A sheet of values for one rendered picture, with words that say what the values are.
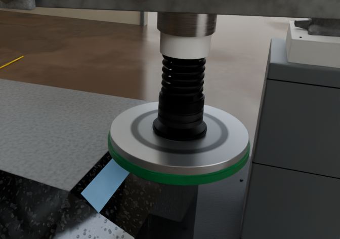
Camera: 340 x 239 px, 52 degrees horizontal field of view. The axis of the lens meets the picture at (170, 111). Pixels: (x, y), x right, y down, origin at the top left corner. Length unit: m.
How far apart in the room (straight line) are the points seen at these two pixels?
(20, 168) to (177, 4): 0.33
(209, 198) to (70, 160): 1.29
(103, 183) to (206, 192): 1.32
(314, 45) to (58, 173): 0.94
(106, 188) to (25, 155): 0.14
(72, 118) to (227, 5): 0.40
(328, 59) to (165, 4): 0.91
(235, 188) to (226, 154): 1.42
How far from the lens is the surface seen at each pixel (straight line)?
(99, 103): 0.77
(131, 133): 0.53
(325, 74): 1.26
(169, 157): 0.47
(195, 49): 0.47
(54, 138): 0.64
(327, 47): 1.27
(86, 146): 0.61
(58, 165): 0.57
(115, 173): 0.58
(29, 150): 0.62
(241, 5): 0.43
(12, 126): 0.71
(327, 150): 1.38
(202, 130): 0.53
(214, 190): 1.86
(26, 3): 0.46
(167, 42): 0.47
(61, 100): 0.79
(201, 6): 0.43
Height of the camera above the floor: 1.13
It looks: 25 degrees down
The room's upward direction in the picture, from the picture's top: 3 degrees clockwise
